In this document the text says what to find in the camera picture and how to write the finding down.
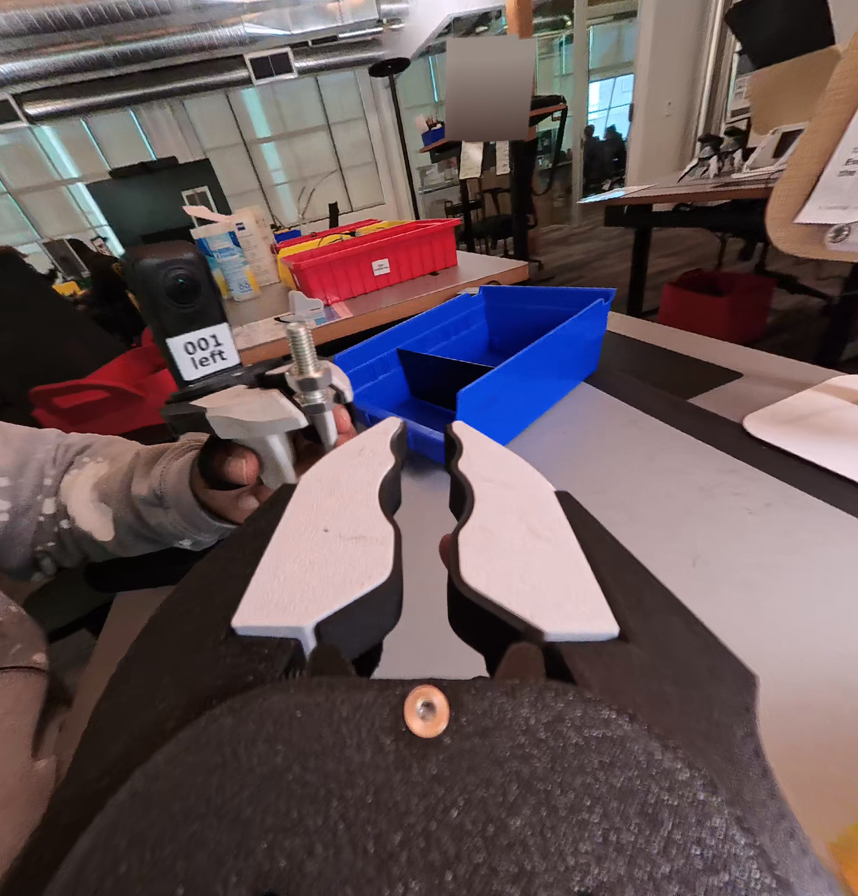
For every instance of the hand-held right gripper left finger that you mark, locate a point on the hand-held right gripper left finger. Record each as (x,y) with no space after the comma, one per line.
(317,553)

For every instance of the white instruction sheet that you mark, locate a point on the white instruction sheet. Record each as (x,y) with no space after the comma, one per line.
(848,168)

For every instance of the blue plastic bin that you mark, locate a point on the blue plastic bin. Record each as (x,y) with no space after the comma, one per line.
(527,392)

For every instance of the wooden stand black panel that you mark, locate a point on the wooden stand black panel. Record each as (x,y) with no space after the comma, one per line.
(779,35)

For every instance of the person's left hand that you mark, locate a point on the person's left hand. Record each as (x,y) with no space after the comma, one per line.
(226,483)

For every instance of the silver air duct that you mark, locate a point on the silver air duct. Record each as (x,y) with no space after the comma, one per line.
(156,49)

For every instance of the person's left forearm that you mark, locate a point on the person's left forearm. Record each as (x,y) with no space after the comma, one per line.
(86,490)

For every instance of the small white blue object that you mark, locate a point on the small white blue object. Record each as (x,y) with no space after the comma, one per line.
(306,308)

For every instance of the silver flange bolt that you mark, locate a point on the silver flange bolt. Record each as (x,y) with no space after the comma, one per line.
(303,346)

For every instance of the white box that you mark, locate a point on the white box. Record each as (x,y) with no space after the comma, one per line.
(257,238)

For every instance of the person's right hand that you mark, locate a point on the person's right hand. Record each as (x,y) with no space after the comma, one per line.
(446,551)

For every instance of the silver hex nut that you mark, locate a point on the silver hex nut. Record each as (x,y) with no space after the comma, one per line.
(308,383)

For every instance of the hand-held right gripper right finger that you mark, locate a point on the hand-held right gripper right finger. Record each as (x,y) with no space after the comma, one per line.
(534,560)

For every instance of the black bin divider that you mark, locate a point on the black bin divider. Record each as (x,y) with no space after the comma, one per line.
(436,378)

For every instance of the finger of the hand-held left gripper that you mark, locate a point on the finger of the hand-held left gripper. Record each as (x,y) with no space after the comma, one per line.
(340,383)
(254,414)

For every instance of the blue-white wipes tub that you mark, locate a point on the blue-white wipes tub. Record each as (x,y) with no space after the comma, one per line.
(226,262)

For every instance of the black floor lamp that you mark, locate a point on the black floor lamp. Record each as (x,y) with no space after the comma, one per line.
(390,66)

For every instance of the black partition panel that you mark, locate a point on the black partition panel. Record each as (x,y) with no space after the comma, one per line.
(37,329)

